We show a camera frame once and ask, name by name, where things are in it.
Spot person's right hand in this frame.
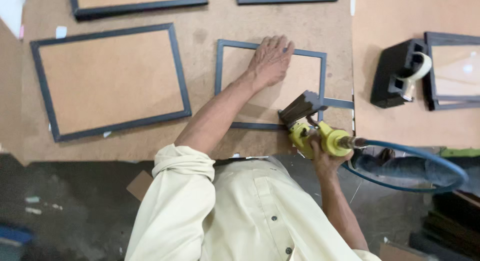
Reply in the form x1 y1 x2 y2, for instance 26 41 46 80
310 127 355 179

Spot person's left hand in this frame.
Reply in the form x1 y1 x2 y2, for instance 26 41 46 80
246 35 296 90

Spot yellow pneumatic nail gun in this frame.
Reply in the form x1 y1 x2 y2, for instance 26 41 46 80
278 90 368 160

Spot small grey picture frame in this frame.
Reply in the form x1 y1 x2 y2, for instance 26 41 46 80
214 38 328 131

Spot black tape dispenser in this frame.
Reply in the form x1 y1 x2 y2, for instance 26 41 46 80
370 38 430 109

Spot person's cream shirt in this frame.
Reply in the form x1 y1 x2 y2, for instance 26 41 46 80
124 143 382 261

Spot white tape roll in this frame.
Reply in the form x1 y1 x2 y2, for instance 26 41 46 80
395 52 433 100

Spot brown cardboard box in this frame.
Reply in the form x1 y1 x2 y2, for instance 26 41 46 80
379 239 437 261

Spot green cloth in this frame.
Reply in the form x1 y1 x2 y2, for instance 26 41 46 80
439 147 480 159

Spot pile of dark mouldings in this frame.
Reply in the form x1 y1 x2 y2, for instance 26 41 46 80
409 191 480 260

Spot brown cardboard piece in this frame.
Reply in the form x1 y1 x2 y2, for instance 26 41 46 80
126 170 155 202

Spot blue bin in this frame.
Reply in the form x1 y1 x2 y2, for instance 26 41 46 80
0 223 35 261

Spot white sheet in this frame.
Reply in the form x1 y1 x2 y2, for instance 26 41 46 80
0 0 29 39

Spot grey frame strip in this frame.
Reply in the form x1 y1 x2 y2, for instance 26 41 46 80
323 97 355 110

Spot blue air hose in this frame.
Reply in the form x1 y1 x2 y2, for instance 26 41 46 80
340 139 470 194

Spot dark glazed picture frame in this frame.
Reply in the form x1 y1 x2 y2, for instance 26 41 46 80
423 31 480 112

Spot large dark picture frame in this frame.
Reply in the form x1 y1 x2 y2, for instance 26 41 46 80
30 22 193 143

